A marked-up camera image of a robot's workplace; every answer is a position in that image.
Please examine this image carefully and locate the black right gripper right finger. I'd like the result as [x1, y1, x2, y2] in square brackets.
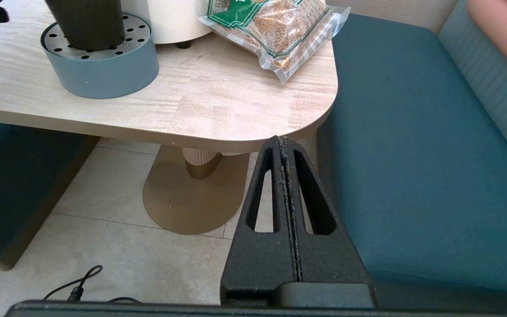
[284, 138, 372, 284]

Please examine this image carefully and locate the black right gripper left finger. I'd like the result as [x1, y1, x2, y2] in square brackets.
[220, 136, 300, 306]

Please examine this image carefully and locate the black plastic cup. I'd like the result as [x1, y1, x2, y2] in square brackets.
[44, 0, 126, 51]

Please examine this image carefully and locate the blue perforated steel drip tray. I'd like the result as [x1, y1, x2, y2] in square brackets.
[40, 12, 160, 100]

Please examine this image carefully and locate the teal upholstered booth bench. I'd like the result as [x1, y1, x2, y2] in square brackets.
[0, 119, 100, 270]
[317, 0, 507, 309]

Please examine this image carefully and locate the large dark tea dispenser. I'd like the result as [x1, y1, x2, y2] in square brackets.
[119, 0, 212, 49]

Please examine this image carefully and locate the green grain snack bag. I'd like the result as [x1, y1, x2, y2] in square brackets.
[196, 0, 351, 85]

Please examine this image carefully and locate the thin black floor cable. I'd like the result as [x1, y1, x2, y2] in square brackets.
[42, 265, 142, 303]

